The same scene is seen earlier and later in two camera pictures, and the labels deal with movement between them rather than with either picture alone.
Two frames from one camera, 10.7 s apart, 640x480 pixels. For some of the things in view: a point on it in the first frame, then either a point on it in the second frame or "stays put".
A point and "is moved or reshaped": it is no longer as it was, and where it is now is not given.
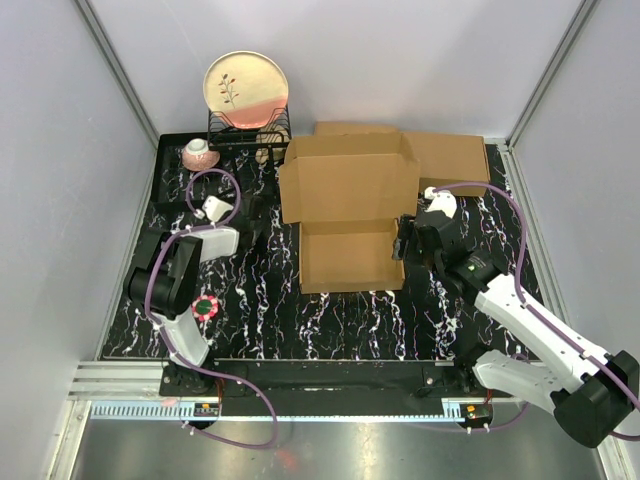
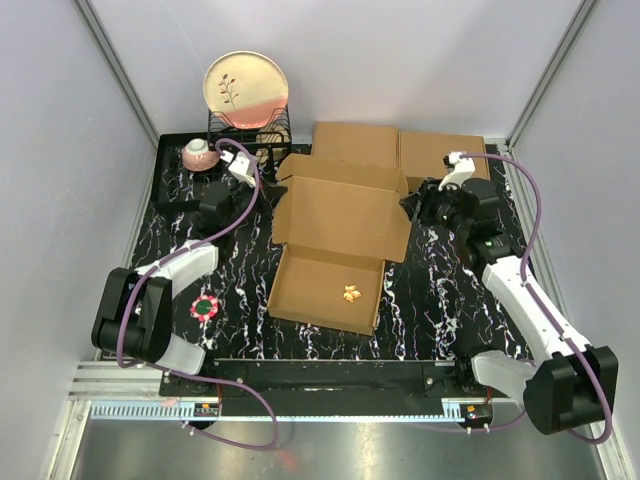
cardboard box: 347,192 is moved or reshaped
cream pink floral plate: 247,86 stays put
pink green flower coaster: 205,307 stays put
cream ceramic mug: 272,143 stays put
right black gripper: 406,229 to 410,204
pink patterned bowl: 197,157 stays put
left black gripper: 258,227 to 250,189
